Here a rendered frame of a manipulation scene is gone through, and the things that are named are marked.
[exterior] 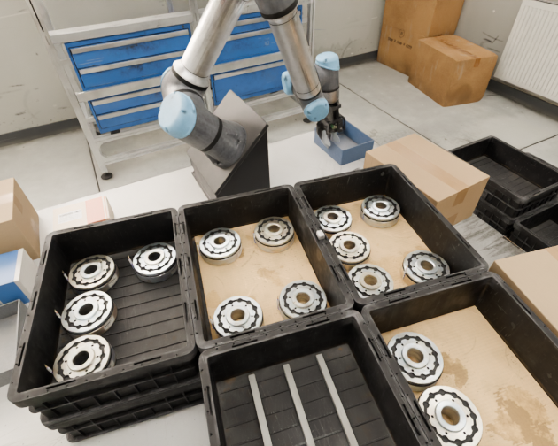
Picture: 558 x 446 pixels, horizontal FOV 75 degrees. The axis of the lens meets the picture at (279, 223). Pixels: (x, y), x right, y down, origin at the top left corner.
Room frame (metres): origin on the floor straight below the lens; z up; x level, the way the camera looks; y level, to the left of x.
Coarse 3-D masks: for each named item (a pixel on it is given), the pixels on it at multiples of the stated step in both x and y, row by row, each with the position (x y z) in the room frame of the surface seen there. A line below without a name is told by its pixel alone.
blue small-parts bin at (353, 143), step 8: (352, 128) 1.35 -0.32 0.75; (328, 136) 1.36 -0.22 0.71; (344, 136) 1.37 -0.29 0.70; (352, 136) 1.34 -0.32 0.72; (360, 136) 1.29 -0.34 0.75; (368, 136) 1.25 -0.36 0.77; (320, 144) 1.29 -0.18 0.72; (336, 144) 1.20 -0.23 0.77; (344, 144) 1.30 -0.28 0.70; (352, 144) 1.30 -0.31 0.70; (360, 144) 1.19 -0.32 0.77; (368, 144) 1.21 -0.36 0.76; (328, 152) 1.24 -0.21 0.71; (336, 152) 1.19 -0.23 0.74; (344, 152) 1.16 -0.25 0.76; (352, 152) 1.18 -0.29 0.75; (360, 152) 1.20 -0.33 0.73; (336, 160) 1.19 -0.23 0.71; (344, 160) 1.16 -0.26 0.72; (352, 160) 1.18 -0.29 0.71
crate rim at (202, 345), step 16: (256, 192) 0.73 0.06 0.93; (192, 208) 0.68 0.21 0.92; (304, 208) 0.66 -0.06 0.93; (320, 240) 0.55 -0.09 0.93; (192, 272) 0.47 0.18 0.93; (336, 272) 0.46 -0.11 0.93; (192, 288) 0.43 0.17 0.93; (192, 304) 0.39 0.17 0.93; (352, 304) 0.38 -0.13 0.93; (288, 320) 0.35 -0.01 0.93; (304, 320) 0.35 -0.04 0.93; (224, 336) 0.32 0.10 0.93; (240, 336) 0.32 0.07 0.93
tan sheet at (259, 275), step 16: (256, 224) 0.71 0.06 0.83; (240, 256) 0.60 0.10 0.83; (256, 256) 0.60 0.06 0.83; (272, 256) 0.59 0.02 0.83; (288, 256) 0.59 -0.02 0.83; (304, 256) 0.59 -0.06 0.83; (208, 272) 0.55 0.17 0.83; (224, 272) 0.55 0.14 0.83; (240, 272) 0.55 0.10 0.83; (256, 272) 0.55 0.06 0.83; (272, 272) 0.54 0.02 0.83; (288, 272) 0.54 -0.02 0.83; (304, 272) 0.54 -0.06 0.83; (208, 288) 0.50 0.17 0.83; (224, 288) 0.50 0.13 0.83; (240, 288) 0.50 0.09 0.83; (256, 288) 0.50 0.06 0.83; (272, 288) 0.49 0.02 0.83; (208, 304) 0.46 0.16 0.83; (272, 304) 0.45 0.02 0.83; (272, 320) 0.41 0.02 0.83
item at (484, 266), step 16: (336, 176) 0.78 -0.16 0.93; (400, 176) 0.77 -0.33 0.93; (416, 192) 0.70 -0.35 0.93; (432, 208) 0.64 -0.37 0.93; (320, 224) 0.60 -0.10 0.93; (448, 224) 0.59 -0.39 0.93; (464, 240) 0.53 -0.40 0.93; (336, 256) 0.50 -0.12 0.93; (480, 256) 0.49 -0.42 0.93; (464, 272) 0.45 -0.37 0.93; (480, 272) 0.45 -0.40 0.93; (352, 288) 0.42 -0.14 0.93; (400, 288) 0.41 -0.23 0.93; (416, 288) 0.41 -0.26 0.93
